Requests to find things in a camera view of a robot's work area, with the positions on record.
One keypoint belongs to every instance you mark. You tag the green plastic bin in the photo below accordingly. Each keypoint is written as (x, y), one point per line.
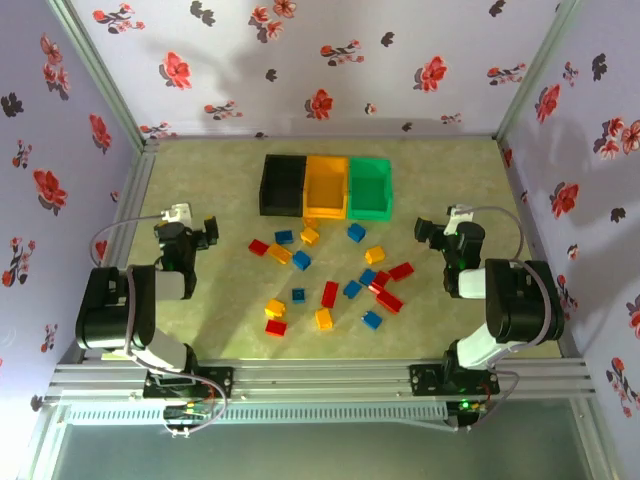
(370, 212)

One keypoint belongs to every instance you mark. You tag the red square brick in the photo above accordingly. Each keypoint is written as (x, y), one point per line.
(382, 280)

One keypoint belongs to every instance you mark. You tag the aluminium rear rail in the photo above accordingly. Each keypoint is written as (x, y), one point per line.
(320, 136)

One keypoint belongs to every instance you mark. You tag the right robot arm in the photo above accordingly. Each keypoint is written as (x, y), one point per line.
(520, 305)

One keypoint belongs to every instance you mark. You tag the aluminium corner post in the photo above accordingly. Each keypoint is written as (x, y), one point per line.
(537, 65)
(96, 65)

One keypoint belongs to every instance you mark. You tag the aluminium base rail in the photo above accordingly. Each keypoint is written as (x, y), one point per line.
(320, 380)

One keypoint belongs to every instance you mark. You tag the long red lego brick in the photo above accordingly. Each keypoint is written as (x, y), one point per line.
(330, 294)
(389, 301)

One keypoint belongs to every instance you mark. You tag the aluminium side rail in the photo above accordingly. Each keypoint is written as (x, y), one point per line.
(511, 167)
(132, 197)

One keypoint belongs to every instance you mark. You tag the yellow plastic bin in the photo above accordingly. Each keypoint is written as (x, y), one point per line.
(325, 210)

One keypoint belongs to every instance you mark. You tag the yellow lego brick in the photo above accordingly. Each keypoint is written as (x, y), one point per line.
(279, 253)
(310, 236)
(375, 255)
(310, 221)
(324, 318)
(275, 308)

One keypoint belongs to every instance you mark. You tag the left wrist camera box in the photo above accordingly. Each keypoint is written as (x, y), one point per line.
(177, 214)

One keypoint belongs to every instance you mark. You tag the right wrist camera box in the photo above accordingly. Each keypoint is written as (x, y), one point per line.
(457, 214)

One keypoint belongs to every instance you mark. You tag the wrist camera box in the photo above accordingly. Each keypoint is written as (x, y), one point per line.
(457, 214)
(177, 214)

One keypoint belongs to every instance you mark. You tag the aluminium lower frame bar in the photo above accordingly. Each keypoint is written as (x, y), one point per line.
(590, 440)
(42, 440)

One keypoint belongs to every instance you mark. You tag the black plastic bin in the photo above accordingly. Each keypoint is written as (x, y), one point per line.
(282, 207)

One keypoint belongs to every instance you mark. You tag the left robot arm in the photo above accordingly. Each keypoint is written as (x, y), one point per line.
(115, 310)

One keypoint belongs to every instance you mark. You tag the small dark blue lego brick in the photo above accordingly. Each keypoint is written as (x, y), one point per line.
(299, 295)

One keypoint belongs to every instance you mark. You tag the green controller board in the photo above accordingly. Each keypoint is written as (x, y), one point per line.
(470, 406)
(187, 413)

